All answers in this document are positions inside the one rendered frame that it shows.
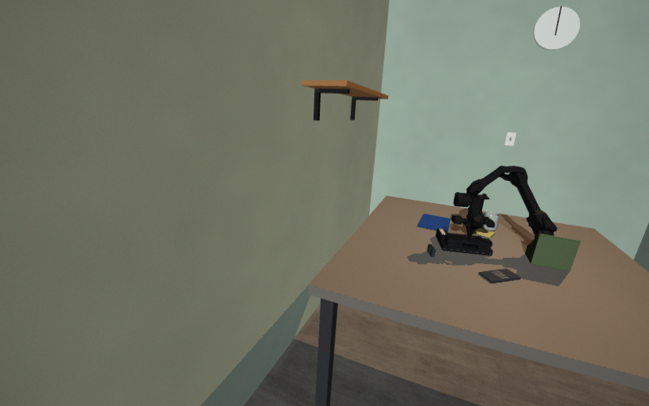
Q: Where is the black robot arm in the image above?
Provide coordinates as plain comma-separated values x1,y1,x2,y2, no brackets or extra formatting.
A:
453,166,557,238

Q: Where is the dark coffee mug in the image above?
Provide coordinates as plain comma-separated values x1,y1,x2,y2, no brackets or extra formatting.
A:
483,212,500,230

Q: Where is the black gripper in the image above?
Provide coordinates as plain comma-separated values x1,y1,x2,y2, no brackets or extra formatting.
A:
451,207,495,237

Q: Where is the blue flat rectangular panel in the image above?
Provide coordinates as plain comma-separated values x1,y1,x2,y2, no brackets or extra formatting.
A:
418,214,451,232

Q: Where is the yellow sticky note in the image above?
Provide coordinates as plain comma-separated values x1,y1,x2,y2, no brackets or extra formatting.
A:
474,228,495,238

